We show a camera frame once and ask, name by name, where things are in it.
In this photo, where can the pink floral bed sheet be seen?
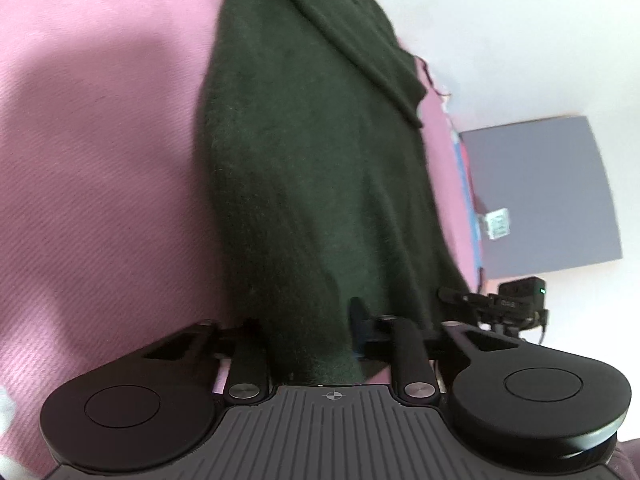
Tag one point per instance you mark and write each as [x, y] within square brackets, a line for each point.
[100, 185]

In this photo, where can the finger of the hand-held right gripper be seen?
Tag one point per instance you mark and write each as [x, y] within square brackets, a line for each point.
[462, 297]

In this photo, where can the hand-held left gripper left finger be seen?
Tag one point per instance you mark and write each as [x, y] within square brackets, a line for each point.
[247, 347]

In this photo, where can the white tag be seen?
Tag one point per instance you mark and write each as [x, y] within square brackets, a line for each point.
[496, 223]

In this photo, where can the dark green knit sweater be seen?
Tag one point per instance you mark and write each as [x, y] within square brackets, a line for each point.
[310, 185]

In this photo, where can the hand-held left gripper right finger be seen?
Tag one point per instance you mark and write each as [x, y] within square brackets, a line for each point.
[358, 321]

